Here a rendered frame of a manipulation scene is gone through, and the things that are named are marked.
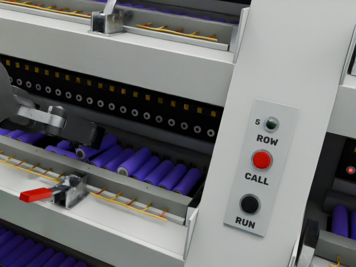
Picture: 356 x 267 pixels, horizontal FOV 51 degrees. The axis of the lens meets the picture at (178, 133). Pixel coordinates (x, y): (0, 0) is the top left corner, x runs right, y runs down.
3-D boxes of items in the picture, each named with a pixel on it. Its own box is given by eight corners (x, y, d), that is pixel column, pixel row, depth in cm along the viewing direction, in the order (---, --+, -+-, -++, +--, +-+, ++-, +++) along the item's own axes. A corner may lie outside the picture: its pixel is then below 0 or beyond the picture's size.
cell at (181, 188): (200, 181, 51) (182, 205, 46) (188, 177, 52) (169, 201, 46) (202, 169, 51) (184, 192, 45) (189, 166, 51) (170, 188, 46)
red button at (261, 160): (267, 171, 34) (272, 154, 34) (250, 166, 35) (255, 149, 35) (268, 170, 35) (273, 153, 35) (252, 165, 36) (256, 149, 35)
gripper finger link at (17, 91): (3, 83, 34) (14, 86, 33) (82, 115, 44) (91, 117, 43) (-11, 124, 34) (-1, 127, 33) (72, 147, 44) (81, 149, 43)
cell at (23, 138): (54, 135, 59) (23, 151, 53) (45, 133, 60) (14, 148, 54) (54, 125, 58) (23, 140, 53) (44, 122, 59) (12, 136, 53)
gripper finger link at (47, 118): (-11, 86, 32) (32, 96, 30) (35, 103, 37) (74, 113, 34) (-20, 112, 32) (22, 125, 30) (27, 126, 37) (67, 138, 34)
